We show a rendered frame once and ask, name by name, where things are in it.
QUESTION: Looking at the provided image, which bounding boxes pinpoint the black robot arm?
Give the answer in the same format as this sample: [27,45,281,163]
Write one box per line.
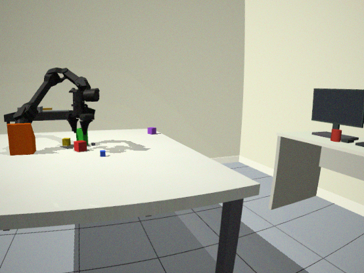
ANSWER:
[13,68,100,123]

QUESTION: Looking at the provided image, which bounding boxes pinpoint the yellow block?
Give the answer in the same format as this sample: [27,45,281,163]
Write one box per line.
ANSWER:
[62,138,71,146]

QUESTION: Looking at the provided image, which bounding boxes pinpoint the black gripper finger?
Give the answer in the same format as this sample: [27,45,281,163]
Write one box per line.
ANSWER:
[67,119,79,133]
[80,120,93,135]

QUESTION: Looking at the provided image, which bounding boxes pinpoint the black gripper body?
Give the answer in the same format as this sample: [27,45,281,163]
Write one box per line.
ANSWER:
[65,102,94,121]

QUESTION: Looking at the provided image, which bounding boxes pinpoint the purple block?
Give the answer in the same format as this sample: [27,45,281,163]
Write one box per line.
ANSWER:
[147,127,156,135]

